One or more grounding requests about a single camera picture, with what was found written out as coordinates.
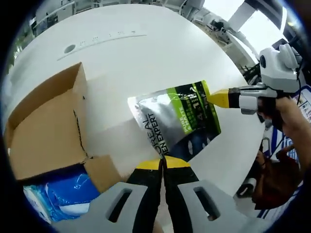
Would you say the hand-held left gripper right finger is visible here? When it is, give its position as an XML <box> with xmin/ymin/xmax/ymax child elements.
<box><xmin>162</xmin><ymin>156</ymin><xmax>271</xmax><ymax>233</ymax></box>

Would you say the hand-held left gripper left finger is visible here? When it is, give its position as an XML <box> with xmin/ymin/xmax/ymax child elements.
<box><xmin>52</xmin><ymin>159</ymin><xmax>163</xmax><ymax>233</ymax></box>

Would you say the dark blue wet wipes pack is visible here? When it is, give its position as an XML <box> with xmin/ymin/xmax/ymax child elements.
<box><xmin>46</xmin><ymin>165</ymin><xmax>102</xmax><ymax>221</ymax></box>

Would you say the silver green soft pouch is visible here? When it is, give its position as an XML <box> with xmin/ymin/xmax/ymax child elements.
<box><xmin>127</xmin><ymin>80</ymin><xmax>222</xmax><ymax>163</ymax></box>

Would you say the brown cardboard shoe box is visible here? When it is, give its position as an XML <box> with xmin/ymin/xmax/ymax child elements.
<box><xmin>3</xmin><ymin>62</ymin><xmax>122</xmax><ymax>192</ymax></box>

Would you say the person's right hand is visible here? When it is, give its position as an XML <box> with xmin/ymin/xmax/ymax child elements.
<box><xmin>257</xmin><ymin>96</ymin><xmax>303</xmax><ymax>133</ymax></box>

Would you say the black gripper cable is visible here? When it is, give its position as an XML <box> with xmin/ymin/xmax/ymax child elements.
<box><xmin>294</xmin><ymin>54</ymin><xmax>305</xmax><ymax>98</ymax></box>

